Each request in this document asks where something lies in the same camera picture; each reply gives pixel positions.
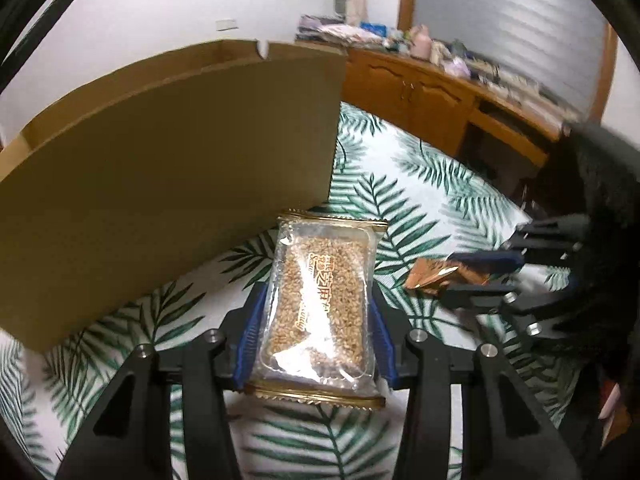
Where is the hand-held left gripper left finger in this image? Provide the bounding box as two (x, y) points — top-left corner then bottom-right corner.
(55, 285), (269, 480)

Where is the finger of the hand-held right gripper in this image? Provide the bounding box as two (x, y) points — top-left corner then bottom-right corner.
(440, 280), (577, 339)
(447, 213), (594, 274)

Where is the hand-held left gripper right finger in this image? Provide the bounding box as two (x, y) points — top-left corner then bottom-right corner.
(367, 290), (583, 480)

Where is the copper foil snack packet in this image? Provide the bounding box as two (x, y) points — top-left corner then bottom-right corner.
(404, 258), (490, 292)

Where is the clear sesame cake packet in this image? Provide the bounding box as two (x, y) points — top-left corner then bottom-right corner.
(245, 210), (390, 411)

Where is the brown cardboard box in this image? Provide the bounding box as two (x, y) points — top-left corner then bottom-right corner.
(0, 39), (348, 353)

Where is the green leaf print tablecloth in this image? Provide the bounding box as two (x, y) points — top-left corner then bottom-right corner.
(0, 102), (616, 480)

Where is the wooden cabinet desk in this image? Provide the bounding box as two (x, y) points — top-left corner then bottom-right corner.
(342, 46), (568, 196)

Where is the pink bottle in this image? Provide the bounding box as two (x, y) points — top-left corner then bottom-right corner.
(411, 25), (432, 61)

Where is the white window blind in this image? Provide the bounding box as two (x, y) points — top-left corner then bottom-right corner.
(412, 0), (616, 126)

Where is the pile of assorted household items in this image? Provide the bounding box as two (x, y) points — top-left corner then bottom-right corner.
(295, 12), (583, 121)

